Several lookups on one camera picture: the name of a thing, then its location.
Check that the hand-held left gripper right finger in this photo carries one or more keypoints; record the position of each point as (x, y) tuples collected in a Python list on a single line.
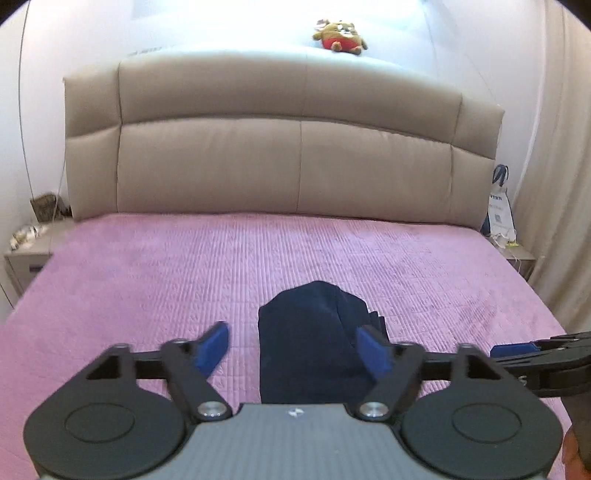
[(371, 353)]

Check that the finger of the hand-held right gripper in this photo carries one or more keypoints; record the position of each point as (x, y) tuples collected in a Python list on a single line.
[(554, 376), (517, 350)]

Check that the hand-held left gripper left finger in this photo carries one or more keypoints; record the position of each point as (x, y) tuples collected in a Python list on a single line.
[(213, 346)]

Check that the navy hoodie with white stripes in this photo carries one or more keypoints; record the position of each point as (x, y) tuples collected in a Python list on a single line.
[(309, 337)]

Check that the person's right hand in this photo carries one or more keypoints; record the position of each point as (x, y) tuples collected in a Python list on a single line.
[(579, 454)]

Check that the pink quilted bedspread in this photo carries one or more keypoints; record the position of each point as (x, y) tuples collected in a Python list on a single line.
[(152, 277)]

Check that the grey nightstand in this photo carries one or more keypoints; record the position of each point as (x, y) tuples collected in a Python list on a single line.
[(521, 258), (32, 258)]

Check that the white crumpled items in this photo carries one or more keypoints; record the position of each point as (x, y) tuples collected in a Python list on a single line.
[(505, 240)]

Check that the cream curtain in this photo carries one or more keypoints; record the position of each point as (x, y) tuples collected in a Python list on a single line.
[(558, 161)]

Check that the beige padded headboard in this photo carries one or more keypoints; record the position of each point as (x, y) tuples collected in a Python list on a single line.
[(277, 152)]

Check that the small white figurine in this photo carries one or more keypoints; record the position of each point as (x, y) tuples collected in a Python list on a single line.
[(25, 235)]

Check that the brown woven box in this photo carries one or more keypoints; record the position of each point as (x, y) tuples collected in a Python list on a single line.
[(45, 206)]

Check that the brown plush toy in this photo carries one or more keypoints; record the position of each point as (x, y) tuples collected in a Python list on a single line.
[(339, 37)]

